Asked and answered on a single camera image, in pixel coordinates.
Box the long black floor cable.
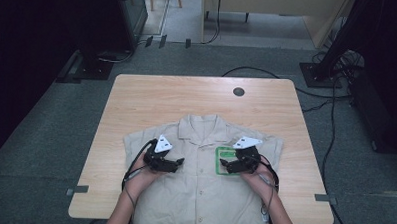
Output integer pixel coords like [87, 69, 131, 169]
[318, 75, 360, 224]

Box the right hand-held gripper cable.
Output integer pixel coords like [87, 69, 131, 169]
[256, 153, 283, 224]

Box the person's left hand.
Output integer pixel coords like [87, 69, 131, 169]
[124, 153, 167, 199]

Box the person's right hand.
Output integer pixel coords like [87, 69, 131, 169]
[238, 159, 281, 203]

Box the black square stand base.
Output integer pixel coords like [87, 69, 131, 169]
[72, 50, 116, 82]
[298, 61, 343, 90]

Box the black curved floor cable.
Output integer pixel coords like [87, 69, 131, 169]
[220, 65, 353, 100]

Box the bundle of black cables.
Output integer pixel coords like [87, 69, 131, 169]
[310, 47, 367, 86]

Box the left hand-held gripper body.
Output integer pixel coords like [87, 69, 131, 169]
[142, 133, 179, 174]

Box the grey tape strip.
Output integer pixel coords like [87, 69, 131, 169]
[65, 183, 90, 198]
[313, 193, 339, 207]

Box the dark glass cabinet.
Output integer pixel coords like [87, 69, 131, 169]
[111, 0, 150, 53]

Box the beige wooden cabinet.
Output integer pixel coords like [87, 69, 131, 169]
[201, 0, 356, 51]

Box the beige short-sleeved shirt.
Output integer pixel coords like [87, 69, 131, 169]
[120, 110, 285, 224]

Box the dark curtain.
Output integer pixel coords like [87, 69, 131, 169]
[0, 0, 124, 167]

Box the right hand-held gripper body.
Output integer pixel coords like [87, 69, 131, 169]
[231, 135, 264, 176]

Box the black hanging cable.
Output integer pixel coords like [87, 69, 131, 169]
[202, 0, 222, 46]

